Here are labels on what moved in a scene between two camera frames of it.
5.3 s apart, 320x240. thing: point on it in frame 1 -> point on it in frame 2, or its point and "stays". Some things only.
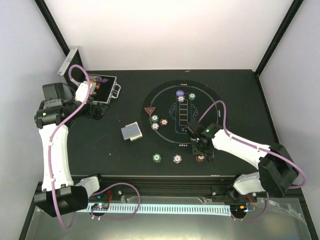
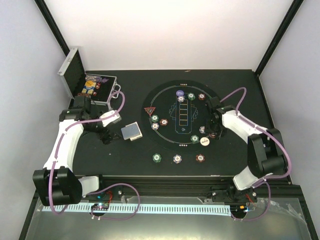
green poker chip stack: x=156 y=157 stays
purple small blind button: x=179 y=93 stays
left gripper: x=98 y=114 -> x=109 y=138
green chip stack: x=191 y=96 stays
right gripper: x=196 y=152 -> x=221 y=133
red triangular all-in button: x=150 y=110 stays
